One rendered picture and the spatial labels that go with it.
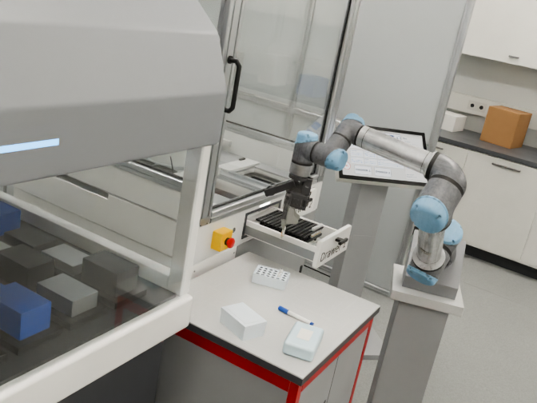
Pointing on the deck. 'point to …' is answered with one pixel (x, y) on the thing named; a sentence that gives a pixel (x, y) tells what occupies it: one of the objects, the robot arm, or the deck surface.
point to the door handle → (234, 83)
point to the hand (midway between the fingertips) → (282, 225)
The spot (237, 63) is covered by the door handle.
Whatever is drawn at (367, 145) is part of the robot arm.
